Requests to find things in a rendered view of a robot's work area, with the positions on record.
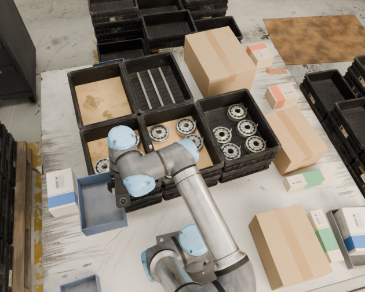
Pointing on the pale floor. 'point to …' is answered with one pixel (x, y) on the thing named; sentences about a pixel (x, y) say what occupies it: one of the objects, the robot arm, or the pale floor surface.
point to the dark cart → (9, 55)
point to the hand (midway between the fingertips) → (120, 195)
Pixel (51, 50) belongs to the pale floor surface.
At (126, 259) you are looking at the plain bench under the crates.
